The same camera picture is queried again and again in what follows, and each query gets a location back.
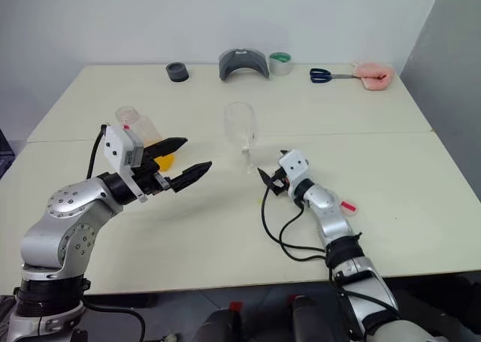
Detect dark laptop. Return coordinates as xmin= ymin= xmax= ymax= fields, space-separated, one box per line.
xmin=0 ymin=129 xmax=16 ymax=178

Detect clear bottle with orange drink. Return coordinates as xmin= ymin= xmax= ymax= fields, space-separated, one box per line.
xmin=114 ymin=106 xmax=177 ymax=172

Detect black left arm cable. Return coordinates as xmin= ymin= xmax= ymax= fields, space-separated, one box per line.
xmin=82 ymin=123 xmax=146 ymax=342

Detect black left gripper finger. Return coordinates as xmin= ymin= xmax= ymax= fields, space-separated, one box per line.
xmin=149 ymin=135 xmax=188 ymax=159
xmin=170 ymin=161 xmax=213 ymax=193

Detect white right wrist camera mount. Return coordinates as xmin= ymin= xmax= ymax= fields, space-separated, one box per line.
xmin=278 ymin=150 xmax=311 ymax=189

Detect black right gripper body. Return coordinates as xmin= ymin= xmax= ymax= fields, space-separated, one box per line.
xmin=270 ymin=166 xmax=291 ymax=198

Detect dark rounded shape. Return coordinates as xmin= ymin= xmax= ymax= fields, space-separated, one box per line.
xmin=192 ymin=307 xmax=242 ymax=342
xmin=290 ymin=295 xmax=336 ymax=342

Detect blue-handled scissors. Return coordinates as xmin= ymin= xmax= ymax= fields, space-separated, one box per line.
xmin=310 ymin=67 xmax=360 ymax=83

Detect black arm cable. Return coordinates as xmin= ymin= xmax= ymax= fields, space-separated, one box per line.
xmin=82 ymin=123 xmax=146 ymax=342
xmin=261 ymin=185 xmax=332 ymax=262

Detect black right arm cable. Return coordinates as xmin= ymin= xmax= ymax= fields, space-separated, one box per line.
xmin=261 ymin=185 xmax=332 ymax=262

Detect tape roll with green core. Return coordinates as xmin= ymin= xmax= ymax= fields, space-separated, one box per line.
xmin=268 ymin=51 xmax=295 ymax=77

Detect grey curved visor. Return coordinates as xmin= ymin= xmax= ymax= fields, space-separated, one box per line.
xmin=217 ymin=47 xmax=271 ymax=82

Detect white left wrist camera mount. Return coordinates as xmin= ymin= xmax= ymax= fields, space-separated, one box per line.
xmin=104 ymin=125 xmax=146 ymax=204

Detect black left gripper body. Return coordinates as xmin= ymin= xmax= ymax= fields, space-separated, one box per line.
xmin=131 ymin=155 xmax=177 ymax=197

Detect pink fluffy cloth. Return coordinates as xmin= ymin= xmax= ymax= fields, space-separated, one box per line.
xmin=351 ymin=60 xmax=396 ymax=92

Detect clear wine glass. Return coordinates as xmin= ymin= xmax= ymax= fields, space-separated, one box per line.
xmin=223 ymin=101 xmax=259 ymax=174

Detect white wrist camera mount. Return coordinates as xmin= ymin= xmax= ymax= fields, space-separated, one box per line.
xmin=104 ymin=125 xmax=146 ymax=204
xmin=278 ymin=150 xmax=311 ymax=189

